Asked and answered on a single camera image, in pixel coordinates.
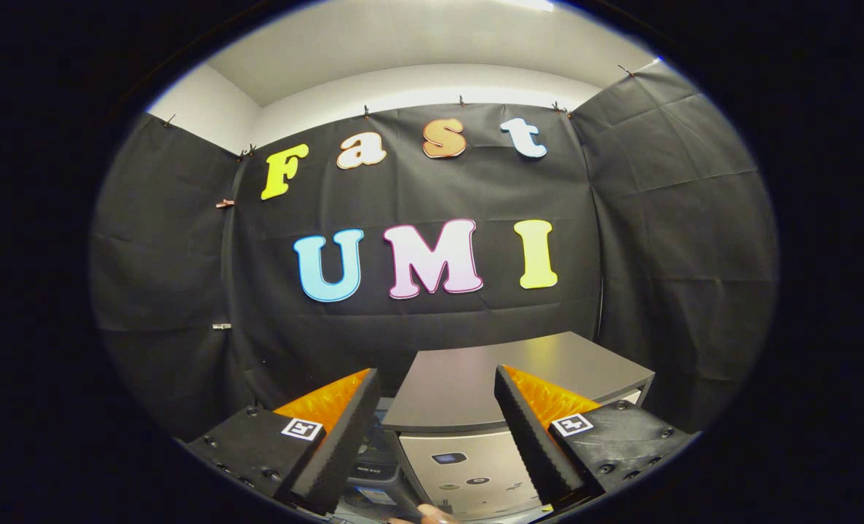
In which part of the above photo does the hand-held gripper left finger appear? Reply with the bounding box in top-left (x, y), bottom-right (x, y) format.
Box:
top-left (183, 367), bottom-right (382, 515)

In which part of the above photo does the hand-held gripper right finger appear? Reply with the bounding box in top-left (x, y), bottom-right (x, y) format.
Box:
top-left (493, 364), bottom-right (697, 509)

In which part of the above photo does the grey washing machine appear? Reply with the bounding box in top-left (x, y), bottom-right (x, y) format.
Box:
top-left (330, 426), bottom-right (432, 523)

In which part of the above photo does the black backdrop cloth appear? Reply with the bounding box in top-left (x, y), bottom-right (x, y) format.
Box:
top-left (88, 60), bottom-right (780, 441)

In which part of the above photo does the row of black clips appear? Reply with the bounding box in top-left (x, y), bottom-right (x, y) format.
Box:
top-left (161, 62), bottom-right (638, 162)

